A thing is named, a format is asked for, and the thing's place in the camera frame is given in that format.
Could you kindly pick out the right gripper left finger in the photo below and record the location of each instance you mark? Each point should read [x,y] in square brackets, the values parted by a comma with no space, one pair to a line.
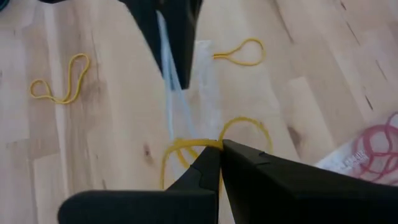
[140,208]

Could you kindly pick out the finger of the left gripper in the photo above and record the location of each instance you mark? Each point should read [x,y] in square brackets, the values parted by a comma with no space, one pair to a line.
[146,18]
[182,37]

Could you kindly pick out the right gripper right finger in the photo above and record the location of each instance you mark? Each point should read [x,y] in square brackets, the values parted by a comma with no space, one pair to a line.
[311,202]

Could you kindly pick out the yellow rubber band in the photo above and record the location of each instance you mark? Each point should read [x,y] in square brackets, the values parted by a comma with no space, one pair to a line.
[82,77]
[186,142]
[217,56]

